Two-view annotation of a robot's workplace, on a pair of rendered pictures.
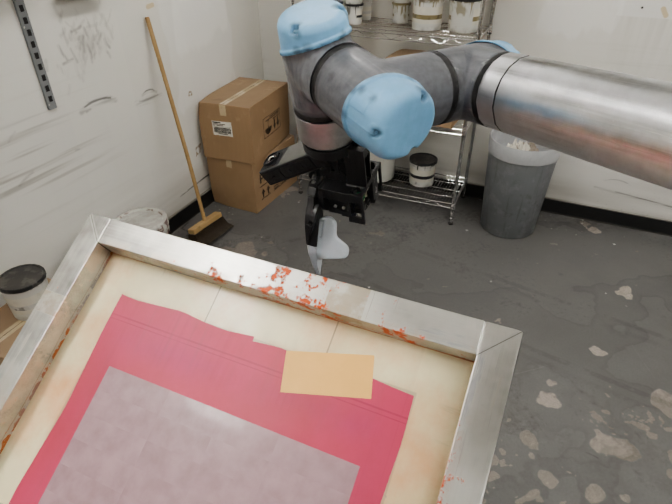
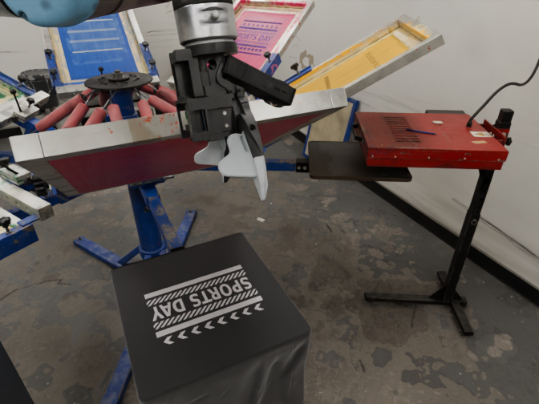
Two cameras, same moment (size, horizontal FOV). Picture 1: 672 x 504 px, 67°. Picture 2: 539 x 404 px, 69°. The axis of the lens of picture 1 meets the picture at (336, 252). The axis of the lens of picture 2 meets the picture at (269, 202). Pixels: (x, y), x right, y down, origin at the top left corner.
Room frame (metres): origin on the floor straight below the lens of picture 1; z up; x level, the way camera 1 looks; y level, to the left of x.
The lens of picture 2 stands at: (1.01, -0.36, 1.78)
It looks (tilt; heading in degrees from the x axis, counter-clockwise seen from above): 32 degrees down; 130
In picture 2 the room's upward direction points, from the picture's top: straight up
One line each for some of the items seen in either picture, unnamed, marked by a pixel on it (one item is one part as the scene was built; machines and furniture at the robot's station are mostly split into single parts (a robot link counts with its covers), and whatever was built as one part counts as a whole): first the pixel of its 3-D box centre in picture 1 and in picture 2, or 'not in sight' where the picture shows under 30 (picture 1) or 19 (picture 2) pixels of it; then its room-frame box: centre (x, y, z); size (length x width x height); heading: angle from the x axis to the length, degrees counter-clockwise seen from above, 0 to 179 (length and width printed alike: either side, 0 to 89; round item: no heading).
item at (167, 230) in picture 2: not in sight; (164, 224); (-0.12, 0.35, 0.89); 1.24 x 0.06 x 0.06; 156
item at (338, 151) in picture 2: not in sight; (265, 163); (-0.14, 1.00, 0.91); 1.34 x 0.40 x 0.08; 36
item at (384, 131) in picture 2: not in sight; (425, 138); (0.47, 1.44, 1.06); 0.61 x 0.46 x 0.12; 36
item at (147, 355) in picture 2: not in sight; (202, 296); (0.33, 0.15, 0.95); 0.48 x 0.44 x 0.01; 156
